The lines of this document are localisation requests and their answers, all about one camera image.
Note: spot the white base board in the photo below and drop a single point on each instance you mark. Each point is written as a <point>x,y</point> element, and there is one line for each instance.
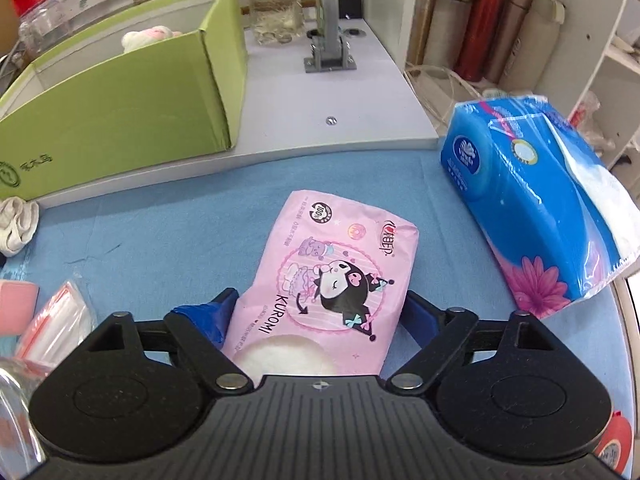
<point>310,90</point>

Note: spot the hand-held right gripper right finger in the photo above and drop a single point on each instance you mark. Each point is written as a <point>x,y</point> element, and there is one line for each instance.
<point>420,320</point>

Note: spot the pink block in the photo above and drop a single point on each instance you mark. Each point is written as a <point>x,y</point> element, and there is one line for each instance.
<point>15,307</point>

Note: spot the red striped zip bag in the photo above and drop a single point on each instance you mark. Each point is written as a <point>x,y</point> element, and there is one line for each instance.
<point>60,330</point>

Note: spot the blue tissue pack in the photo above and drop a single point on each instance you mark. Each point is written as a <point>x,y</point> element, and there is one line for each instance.
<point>525,200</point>

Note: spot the white shelf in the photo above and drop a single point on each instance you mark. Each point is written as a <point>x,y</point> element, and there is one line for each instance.
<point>590,35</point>

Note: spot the rose thermos bottle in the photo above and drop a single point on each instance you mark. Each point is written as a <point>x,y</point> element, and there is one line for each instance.
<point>510,45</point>

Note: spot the white pink plush toy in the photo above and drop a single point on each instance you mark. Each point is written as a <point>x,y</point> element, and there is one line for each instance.
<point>145,37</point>

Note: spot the beige thermos bottle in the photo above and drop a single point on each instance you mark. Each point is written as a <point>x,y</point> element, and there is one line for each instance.
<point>540,45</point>

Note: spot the silver thermos bottle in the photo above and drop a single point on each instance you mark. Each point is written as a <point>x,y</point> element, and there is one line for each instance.
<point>447,25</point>

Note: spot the white towel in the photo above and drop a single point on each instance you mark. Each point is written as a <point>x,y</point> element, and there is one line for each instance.
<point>17,220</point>

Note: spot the clear glass jar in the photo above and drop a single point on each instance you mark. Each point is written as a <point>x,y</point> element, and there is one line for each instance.
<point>275,10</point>

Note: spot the plastic jar with red lid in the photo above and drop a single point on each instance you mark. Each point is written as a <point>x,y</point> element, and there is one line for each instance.
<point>40,25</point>

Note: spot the pink cartoon tissue packet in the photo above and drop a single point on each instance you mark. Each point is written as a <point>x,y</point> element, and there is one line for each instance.
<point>325,260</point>

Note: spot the blue mat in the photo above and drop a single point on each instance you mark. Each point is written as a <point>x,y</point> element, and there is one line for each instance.
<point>175,240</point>

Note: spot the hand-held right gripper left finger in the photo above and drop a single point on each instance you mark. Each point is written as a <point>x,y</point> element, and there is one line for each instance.
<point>210,320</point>

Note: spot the green cardboard box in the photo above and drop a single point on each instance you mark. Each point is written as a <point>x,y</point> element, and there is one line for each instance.
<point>125,125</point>

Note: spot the red thermos bottle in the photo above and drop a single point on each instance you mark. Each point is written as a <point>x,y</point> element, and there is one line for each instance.
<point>482,25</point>

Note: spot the red tape roll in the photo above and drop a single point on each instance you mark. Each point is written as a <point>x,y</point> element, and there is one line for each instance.
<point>617,440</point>

